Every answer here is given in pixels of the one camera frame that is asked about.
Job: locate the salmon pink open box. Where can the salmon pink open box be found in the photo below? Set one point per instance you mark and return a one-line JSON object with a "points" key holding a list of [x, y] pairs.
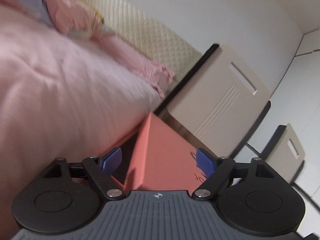
{"points": [[126, 144]]}

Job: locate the cream folding chair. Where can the cream folding chair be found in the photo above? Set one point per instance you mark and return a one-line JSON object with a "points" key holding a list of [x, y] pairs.
{"points": [[280, 147], [220, 101]]}

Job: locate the pink bed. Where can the pink bed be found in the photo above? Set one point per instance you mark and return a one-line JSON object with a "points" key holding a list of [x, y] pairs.
{"points": [[59, 98]]}

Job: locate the salmon pink box lid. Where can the salmon pink box lid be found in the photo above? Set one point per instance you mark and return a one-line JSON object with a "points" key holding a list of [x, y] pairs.
{"points": [[162, 160]]}

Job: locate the cream quilted headboard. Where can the cream quilted headboard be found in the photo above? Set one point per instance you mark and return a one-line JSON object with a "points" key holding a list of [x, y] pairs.
{"points": [[149, 36]]}

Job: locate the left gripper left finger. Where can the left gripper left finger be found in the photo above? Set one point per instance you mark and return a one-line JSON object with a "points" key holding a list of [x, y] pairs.
{"points": [[99, 171]]}

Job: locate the pink crumpled duvet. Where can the pink crumpled duvet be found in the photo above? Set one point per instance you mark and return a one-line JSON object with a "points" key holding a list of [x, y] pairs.
{"points": [[72, 18]]}

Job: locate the right cream folding chair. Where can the right cream folding chair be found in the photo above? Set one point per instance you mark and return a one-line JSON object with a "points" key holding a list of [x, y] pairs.
{"points": [[280, 147]]}

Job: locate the left cream folding chair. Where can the left cream folding chair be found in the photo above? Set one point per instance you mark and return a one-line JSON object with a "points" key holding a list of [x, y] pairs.
{"points": [[220, 101]]}

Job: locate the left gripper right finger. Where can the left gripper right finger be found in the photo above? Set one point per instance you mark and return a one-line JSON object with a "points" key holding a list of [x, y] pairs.
{"points": [[217, 172]]}

